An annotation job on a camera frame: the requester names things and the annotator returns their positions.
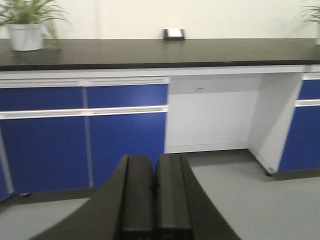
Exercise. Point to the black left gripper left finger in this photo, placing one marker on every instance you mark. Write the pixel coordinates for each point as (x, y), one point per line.
(121, 209)

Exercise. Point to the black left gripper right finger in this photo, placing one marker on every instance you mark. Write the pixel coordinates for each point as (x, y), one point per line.
(183, 211)

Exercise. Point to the blue white lab cabinet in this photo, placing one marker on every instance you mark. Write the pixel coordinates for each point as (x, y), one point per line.
(67, 129)

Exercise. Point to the blue white cabinet right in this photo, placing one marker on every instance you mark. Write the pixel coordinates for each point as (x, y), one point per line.
(300, 125)

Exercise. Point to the black white power socket box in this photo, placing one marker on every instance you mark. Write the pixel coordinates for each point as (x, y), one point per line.
(173, 34)

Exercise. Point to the potted plant white pot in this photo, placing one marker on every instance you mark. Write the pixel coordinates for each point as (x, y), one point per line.
(29, 21)

